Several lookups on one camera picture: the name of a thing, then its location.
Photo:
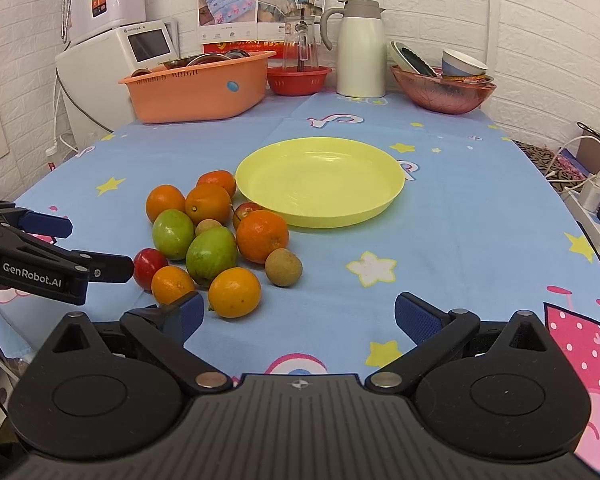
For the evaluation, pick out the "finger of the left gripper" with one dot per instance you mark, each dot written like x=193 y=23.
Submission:
x=44 y=224
x=96 y=267

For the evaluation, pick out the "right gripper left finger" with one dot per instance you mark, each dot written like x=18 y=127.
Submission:
x=159 y=334

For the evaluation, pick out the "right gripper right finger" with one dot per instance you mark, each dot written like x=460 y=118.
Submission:
x=439 y=337

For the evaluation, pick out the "red plum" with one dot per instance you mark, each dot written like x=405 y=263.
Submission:
x=242 y=211
x=147 y=263

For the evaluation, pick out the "small orange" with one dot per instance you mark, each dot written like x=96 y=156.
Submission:
x=170 y=283
x=234 y=293

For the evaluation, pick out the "green mango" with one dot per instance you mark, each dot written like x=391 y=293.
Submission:
x=211 y=253
x=172 y=233

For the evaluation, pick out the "large orange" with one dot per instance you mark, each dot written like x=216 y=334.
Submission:
x=162 y=198

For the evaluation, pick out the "brown longan small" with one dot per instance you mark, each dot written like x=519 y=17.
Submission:
x=206 y=225

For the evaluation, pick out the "orange with navel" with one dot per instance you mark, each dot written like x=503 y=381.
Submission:
x=208 y=201

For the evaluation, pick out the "brown longan large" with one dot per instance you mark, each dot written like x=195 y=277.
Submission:
x=283 y=268

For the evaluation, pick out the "tangerine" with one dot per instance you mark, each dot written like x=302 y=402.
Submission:
x=260 y=233
x=223 y=178

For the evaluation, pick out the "orange plastic basket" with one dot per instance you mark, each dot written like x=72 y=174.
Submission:
x=211 y=91

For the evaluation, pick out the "yellow plastic plate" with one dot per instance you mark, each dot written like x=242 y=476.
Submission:
x=321 y=182

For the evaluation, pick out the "white power strip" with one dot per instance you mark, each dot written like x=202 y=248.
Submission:
x=588 y=222

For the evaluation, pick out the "white water dispenser appliance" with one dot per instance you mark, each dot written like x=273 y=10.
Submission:
x=106 y=41

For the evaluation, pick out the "copper pink glass bowl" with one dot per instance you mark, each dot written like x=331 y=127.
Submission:
x=443 y=95

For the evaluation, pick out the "metal bowls in basket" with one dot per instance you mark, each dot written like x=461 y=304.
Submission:
x=192 y=61

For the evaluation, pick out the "small red plastic basket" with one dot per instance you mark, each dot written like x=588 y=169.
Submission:
x=293 y=83

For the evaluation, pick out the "white blue ceramic cup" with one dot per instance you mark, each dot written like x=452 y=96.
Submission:
x=459 y=64

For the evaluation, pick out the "white dish in bowl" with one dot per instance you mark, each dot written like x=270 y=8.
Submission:
x=408 y=60

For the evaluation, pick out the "white thermos jug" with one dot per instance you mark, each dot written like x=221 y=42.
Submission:
x=361 y=48

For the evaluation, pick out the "clear glass pitcher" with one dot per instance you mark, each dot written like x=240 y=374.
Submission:
x=300 y=50

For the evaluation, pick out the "bedding poster calendar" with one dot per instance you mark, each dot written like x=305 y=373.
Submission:
x=253 y=24

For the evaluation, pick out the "white charger with cable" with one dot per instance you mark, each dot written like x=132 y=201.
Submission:
x=588 y=190

